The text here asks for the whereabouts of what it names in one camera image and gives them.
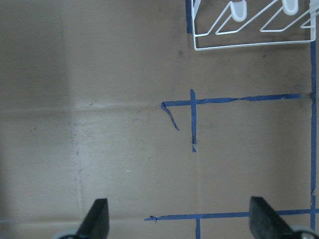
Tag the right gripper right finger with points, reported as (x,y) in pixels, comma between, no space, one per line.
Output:
(265,223)

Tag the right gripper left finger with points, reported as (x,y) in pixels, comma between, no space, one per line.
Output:
(96,223)

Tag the white wire cup rack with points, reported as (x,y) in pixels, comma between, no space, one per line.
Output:
(225,24)

